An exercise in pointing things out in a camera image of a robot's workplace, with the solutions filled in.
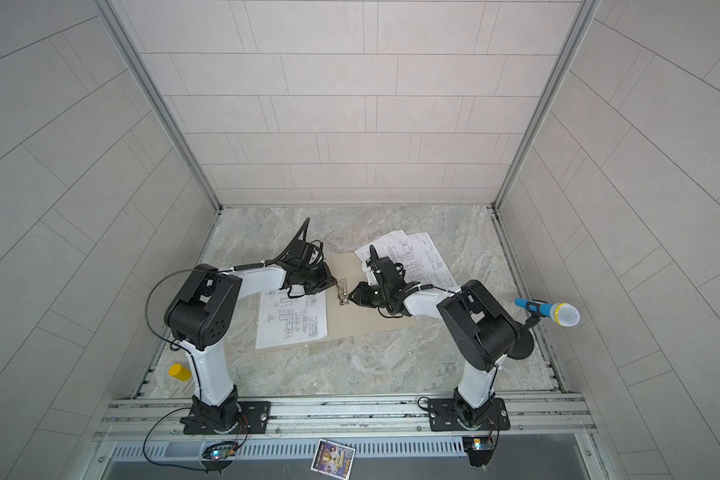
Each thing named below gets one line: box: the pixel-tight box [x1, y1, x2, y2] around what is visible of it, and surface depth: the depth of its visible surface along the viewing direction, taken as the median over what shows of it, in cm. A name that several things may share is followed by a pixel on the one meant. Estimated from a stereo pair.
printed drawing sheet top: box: [255, 288, 328, 349], surface depth 88 cm
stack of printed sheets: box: [354, 230, 458, 287], surface depth 104 cm
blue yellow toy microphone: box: [514, 298, 581, 327], surface depth 64 cm
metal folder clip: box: [337, 278, 349, 305], surface depth 93 cm
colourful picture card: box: [310, 438, 356, 480], surface depth 66 cm
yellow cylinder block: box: [168, 363, 192, 382], surface depth 75 cm
